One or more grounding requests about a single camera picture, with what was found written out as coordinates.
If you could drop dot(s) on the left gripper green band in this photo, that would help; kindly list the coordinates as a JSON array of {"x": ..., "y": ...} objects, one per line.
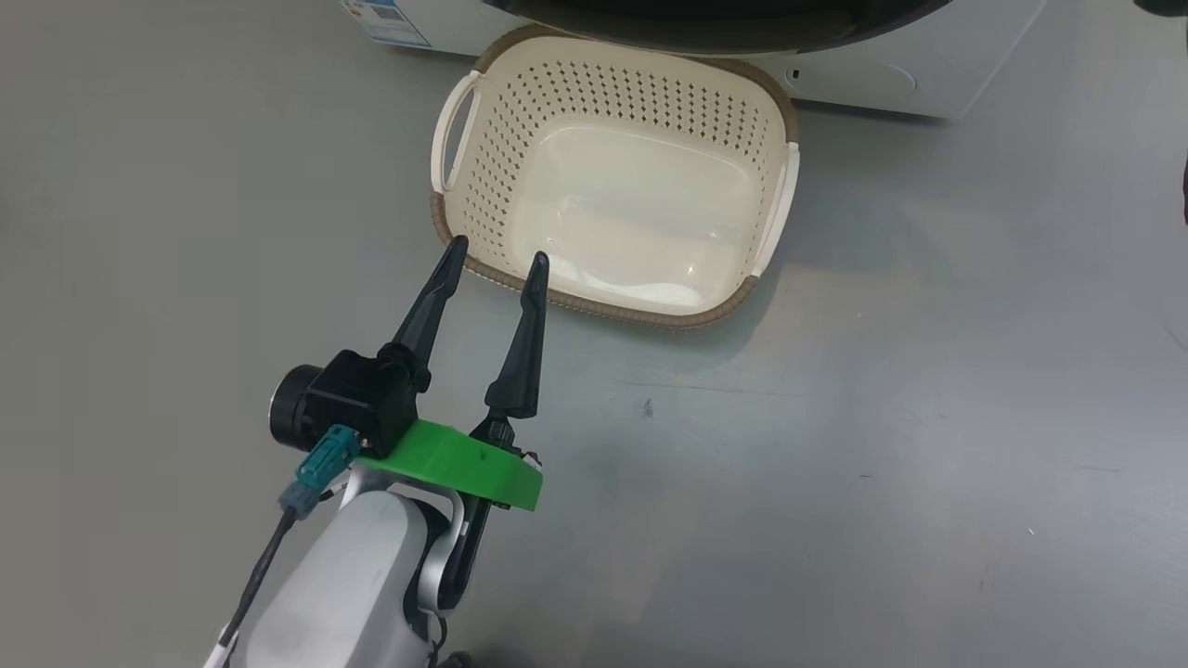
[{"x": 455, "y": 462}]

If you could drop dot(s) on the black round washing machine door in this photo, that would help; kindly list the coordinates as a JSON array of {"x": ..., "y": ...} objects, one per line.
[{"x": 715, "y": 28}]

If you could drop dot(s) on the beige perforated laundry basket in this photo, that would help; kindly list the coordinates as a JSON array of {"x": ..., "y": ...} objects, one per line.
[{"x": 640, "y": 195}]

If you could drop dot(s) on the white washing machine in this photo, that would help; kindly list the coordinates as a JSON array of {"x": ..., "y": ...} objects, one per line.
[{"x": 882, "y": 79}]

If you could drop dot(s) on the blue energy label sticker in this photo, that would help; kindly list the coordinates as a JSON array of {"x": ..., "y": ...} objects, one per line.
[{"x": 390, "y": 20}]

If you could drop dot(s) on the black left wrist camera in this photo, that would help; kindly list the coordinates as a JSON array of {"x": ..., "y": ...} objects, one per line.
[{"x": 357, "y": 401}]

